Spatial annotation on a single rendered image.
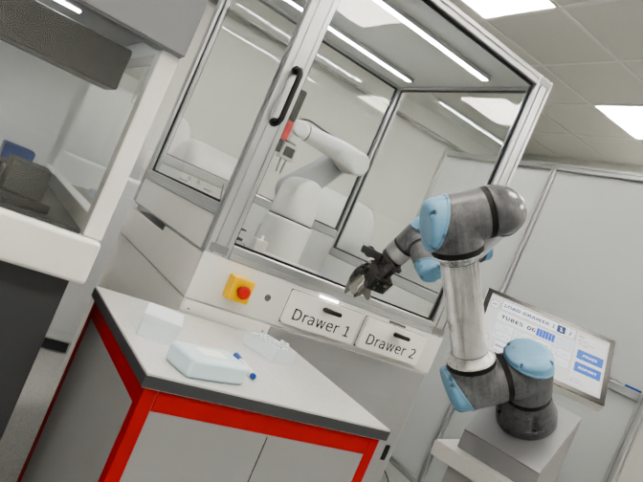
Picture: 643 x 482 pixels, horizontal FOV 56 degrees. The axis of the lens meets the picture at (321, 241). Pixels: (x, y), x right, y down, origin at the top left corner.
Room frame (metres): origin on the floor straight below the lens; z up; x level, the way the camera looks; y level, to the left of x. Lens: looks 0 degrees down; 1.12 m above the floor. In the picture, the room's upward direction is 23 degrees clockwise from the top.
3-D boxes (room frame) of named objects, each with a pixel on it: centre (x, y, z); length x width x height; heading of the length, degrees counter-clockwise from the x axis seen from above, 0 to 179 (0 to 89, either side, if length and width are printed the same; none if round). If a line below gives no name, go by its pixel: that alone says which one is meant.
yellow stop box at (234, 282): (1.81, 0.17, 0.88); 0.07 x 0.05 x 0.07; 122
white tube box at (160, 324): (1.39, 0.26, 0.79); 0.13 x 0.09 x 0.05; 12
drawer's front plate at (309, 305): (2.00, -0.10, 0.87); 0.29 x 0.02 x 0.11; 122
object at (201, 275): (2.43, 0.12, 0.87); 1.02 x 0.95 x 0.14; 122
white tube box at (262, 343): (1.67, 0.01, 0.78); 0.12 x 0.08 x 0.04; 50
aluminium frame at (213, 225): (2.43, 0.12, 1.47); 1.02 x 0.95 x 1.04; 122
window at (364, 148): (2.04, -0.12, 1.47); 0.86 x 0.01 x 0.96; 122
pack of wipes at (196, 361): (1.26, 0.12, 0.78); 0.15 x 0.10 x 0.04; 135
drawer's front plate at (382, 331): (2.16, -0.37, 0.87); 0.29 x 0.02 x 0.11; 122
